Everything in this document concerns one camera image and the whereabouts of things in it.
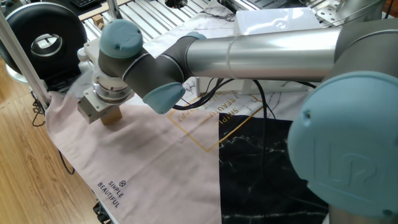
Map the silver Schunk gripper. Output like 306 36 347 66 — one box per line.
76 96 121 124

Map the wooden block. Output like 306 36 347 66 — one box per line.
101 107 123 126

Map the marble pink black tablecloth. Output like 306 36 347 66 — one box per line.
45 0 330 224

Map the small wooden cube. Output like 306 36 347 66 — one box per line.
92 14 105 30

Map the silver metal pole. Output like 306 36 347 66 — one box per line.
107 0 123 20

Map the black keyboard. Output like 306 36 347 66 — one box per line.
70 0 98 9

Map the white plastic box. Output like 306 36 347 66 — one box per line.
195 76 249 97

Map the silver metal fixture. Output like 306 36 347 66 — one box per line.
313 0 386 27

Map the thin black cable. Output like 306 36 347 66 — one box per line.
30 90 76 175

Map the aluminium frame post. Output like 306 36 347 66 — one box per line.
0 12 52 106

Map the black bracket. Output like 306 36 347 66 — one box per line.
92 201 113 224

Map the black round ring device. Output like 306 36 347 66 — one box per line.
0 2 88 85

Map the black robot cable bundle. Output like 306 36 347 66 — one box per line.
172 77 236 111

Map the black cable green connector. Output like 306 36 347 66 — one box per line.
252 79 277 121

